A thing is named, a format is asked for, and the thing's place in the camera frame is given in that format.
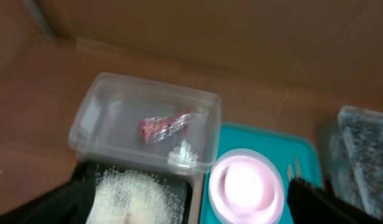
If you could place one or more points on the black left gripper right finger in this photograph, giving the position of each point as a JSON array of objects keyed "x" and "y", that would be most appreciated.
[{"x": 310, "y": 204}]

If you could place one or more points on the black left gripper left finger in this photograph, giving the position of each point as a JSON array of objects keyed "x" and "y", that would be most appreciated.
[{"x": 69, "y": 203}]

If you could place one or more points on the white rice pile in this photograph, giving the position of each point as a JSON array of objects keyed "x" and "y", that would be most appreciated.
[{"x": 134, "y": 197}]

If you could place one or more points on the red snack wrapper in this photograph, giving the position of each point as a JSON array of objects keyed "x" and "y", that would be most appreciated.
[{"x": 156, "y": 129}]

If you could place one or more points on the white tissue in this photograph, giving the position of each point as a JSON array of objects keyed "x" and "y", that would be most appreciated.
[{"x": 183, "y": 156}]

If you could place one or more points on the grey dishwasher rack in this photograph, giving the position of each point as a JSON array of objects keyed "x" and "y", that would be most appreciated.
[{"x": 351, "y": 148}]

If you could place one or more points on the left wooden chopstick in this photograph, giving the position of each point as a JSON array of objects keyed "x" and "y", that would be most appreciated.
[{"x": 290, "y": 173}]

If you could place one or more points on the wooden chopstick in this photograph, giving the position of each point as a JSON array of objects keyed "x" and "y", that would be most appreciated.
[
  {"x": 290, "y": 173},
  {"x": 297, "y": 167}
]

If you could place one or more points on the right wooden chopstick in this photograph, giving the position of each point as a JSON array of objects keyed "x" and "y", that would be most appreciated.
[{"x": 297, "y": 167}]

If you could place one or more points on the pink plate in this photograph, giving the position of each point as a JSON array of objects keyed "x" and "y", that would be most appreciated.
[{"x": 272, "y": 205}]

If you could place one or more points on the teal plastic tray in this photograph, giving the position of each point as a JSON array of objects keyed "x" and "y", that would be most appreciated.
[{"x": 280, "y": 148}]

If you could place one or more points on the black plastic tray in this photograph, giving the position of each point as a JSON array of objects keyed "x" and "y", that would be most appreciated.
[{"x": 92, "y": 170}]

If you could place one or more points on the clear plastic bin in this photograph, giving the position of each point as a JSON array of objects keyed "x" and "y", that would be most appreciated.
[{"x": 106, "y": 125}]

